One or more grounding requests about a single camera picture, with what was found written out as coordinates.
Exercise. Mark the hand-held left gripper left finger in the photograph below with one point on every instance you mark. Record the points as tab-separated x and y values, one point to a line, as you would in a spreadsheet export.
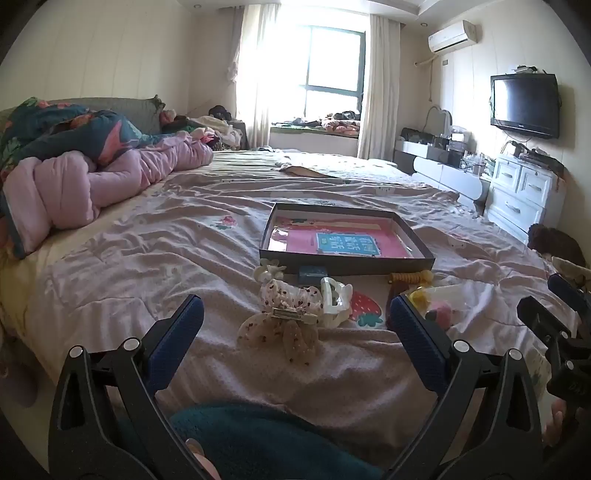
178	332

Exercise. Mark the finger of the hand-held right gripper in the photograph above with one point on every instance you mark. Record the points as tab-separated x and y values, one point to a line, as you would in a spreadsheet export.
570	291
545	323

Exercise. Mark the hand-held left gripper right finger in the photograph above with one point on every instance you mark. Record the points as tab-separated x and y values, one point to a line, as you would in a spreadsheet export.
415	341

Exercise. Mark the pink pom-pom hair clip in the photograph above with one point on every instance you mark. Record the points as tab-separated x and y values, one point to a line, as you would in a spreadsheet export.
441	316

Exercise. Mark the clear plastic hoop bag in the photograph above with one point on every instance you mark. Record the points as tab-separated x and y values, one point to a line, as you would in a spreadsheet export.
452	295

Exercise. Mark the translucent white claw clip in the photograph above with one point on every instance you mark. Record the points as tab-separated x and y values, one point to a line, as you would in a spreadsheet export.
334	300

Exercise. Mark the cream flower hair clip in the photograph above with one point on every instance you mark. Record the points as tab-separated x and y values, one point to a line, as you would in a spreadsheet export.
268	272

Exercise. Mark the dotted bow hair clip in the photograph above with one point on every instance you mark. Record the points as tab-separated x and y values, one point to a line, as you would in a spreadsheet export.
281	300

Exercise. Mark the small blue box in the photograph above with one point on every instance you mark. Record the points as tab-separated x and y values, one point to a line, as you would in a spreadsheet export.
311	275

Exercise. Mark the dark shallow cardboard box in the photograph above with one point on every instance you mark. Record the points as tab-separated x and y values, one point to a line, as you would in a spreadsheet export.
286	256

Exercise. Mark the person's right hand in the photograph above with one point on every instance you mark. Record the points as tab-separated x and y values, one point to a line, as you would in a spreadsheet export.
554	422

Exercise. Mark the brown fuzzy plush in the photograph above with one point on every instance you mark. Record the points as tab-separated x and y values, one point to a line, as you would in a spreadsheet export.
554	242

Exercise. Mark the bed with pink sheet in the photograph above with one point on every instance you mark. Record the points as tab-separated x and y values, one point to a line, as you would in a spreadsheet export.
161	258

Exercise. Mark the white drawer dresser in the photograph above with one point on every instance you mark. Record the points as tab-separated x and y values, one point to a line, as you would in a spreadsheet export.
521	194

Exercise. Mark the black set-top box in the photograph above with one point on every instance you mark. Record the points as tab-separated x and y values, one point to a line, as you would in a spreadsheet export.
540	158

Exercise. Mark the white dressing table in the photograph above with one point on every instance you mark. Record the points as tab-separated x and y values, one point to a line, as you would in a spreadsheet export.
443	177

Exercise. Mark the pink quilt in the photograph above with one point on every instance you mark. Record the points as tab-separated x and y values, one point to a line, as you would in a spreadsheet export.
69	184

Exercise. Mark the beige patterned blanket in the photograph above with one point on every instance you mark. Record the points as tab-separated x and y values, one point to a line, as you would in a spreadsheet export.
351	166

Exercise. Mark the clear cosmetic organizer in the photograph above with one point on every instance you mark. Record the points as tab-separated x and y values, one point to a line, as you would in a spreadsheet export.
461	138

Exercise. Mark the black television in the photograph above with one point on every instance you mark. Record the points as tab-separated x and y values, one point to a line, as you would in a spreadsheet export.
524	104

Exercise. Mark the black case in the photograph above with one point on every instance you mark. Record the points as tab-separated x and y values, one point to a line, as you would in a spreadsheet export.
415	135

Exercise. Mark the pile of clothes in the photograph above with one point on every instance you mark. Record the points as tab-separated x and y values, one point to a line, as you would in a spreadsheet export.
217	129

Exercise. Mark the heart-shaped mirror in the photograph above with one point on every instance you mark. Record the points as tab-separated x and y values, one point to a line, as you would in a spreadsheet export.
438	121

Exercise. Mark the grey headboard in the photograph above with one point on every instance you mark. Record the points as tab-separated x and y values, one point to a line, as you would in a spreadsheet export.
134	110

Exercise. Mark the clothes on window seat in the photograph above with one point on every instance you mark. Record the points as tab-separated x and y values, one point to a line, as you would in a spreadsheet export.
337	122

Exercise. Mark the dark floral quilt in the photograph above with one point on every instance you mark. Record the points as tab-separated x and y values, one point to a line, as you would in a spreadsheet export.
69	124

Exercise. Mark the cream curtain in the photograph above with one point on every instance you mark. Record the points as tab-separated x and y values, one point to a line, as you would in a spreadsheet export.
381	87

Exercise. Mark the sheer white curtain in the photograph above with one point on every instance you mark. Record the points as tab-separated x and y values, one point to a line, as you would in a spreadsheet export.
251	83

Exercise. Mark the white air conditioner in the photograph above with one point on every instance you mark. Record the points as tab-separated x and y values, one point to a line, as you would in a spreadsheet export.
450	37

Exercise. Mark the window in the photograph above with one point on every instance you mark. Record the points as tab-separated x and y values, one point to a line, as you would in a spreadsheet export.
332	69

